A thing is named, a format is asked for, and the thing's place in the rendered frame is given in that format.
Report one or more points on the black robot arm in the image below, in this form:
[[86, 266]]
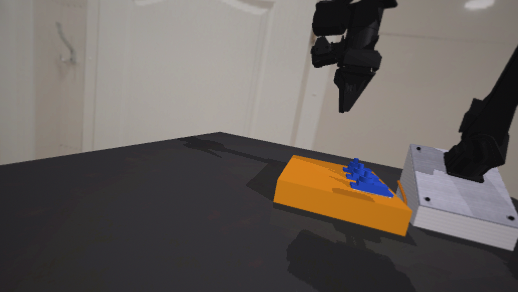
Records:
[[485, 126]]

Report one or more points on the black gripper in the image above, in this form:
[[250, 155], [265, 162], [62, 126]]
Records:
[[358, 58]]

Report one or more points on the orange flat deck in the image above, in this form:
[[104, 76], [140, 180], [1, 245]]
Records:
[[324, 188]]

